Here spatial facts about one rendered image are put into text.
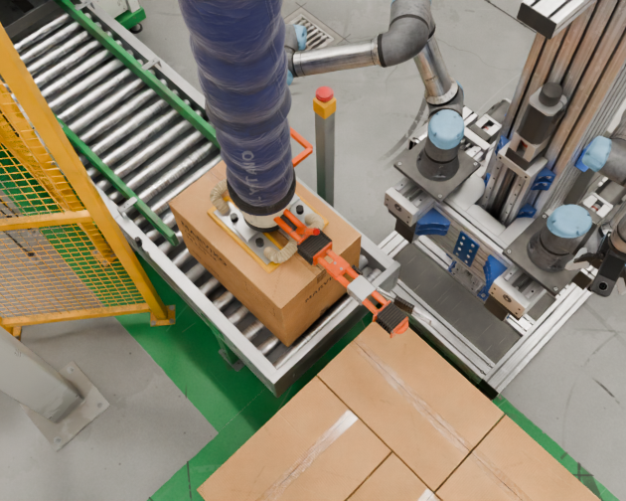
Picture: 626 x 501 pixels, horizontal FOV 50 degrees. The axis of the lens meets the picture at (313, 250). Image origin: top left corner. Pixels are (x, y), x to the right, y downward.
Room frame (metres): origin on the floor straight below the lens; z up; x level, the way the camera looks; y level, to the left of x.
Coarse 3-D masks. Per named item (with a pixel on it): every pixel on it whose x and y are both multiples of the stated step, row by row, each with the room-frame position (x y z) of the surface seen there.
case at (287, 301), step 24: (216, 168) 1.43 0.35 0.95; (192, 192) 1.33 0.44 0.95; (192, 216) 1.23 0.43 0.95; (336, 216) 1.20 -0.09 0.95; (192, 240) 1.22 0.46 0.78; (216, 240) 1.12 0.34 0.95; (288, 240) 1.11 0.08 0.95; (336, 240) 1.10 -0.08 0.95; (360, 240) 1.11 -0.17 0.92; (216, 264) 1.12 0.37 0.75; (240, 264) 1.02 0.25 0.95; (288, 264) 1.01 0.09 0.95; (312, 264) 1.01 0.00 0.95; (240, 288) 1.02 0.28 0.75; (264, 288) 0.92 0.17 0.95; (288, 288) 0.92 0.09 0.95; (312, 288) 0.95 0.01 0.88; (336, 288) 1.03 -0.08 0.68; (264, 312) 0.92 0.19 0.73; (288, 312) 0.87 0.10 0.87; (312, 312) 0.94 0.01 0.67; (288, 336) 0.85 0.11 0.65
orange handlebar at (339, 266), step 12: (300, 144) 1.43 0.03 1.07; (300, 156) 1.36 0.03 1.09; (288, 216) 1.13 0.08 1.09; (288, 228) 1.08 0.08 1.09; (324, 264) 0.94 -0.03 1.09; (336, 264) 0.93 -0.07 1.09; (348, 264) 0.93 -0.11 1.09; (336, 276) 0.89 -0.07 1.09; (384, 300) 0.80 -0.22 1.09; (372, 312) 0.77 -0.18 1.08
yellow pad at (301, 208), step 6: (300, 198) 1.27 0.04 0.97; (294, 204) 1.24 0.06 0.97; (300, 204) 1.24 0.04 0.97; (306, 204) 1.24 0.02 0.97; (294, 210) 1.21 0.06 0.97; (300, 210) 1.20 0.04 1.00; (306, 210) 1.21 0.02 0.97; (312, 210) 1.21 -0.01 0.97; (300, 216) 1.19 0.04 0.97; (324, 222) 1.16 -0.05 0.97
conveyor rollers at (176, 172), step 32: (32, 32) 2.59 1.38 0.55; (64, 32) 2.59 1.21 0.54; (32, 64) 2.38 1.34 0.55; (64, 64) 2.37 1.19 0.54; (96, 64) 2.38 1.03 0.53; (64, 96) 2.16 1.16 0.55; (96, 96) 2.16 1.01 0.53; (96, 128) 1.96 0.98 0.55; (128, 128) 1.96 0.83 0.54; (160, 128) 1.96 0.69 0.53; (128, 160) 1.77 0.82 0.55; (160, 160) 1.76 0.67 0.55; (192, 160) 1.75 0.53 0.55; (192, 256) 1.27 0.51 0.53; (256, 320) 0.97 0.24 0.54; (320, 320) 0.95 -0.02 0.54; (288, 352) 0.83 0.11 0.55
